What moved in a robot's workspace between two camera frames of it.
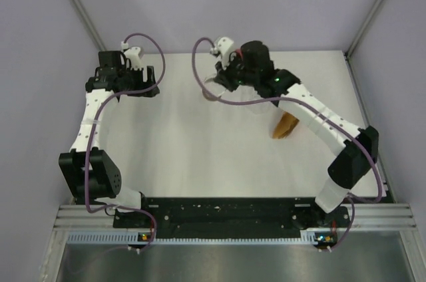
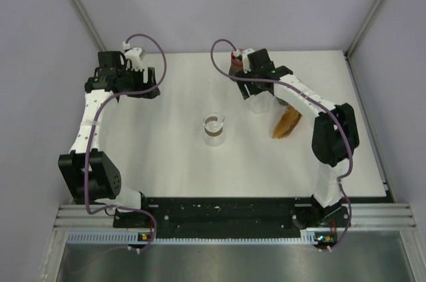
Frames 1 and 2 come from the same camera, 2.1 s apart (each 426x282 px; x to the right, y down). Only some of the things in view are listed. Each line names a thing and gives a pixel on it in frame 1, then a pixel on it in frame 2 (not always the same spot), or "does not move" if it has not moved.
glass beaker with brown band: [212, 90] to [213, 124]
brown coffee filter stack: [283, 127] does not move
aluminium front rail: [379, 216] does not move
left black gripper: [149, 74] does not move
